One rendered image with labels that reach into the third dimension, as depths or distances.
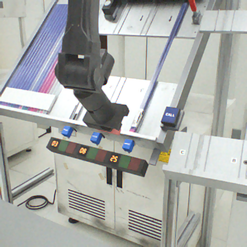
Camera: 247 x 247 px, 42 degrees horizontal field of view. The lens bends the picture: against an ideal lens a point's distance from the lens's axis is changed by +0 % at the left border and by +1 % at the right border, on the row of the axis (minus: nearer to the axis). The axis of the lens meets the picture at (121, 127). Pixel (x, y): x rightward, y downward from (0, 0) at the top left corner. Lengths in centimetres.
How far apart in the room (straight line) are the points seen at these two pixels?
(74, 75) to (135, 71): 250
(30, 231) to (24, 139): 179
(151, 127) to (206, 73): 197
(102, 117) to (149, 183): 66
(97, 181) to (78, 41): 96
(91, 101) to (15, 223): 33
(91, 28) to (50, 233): 44
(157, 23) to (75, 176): 81
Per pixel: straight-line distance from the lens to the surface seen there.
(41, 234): 76
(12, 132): 243
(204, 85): 288
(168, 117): 86
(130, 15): 124
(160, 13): 120
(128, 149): 89
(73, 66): 62
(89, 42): 61
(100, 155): 94
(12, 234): 77
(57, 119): 104
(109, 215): 154
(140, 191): 138
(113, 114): 74
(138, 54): 307
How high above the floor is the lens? 106
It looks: 20 degrees down
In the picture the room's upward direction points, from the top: straight up
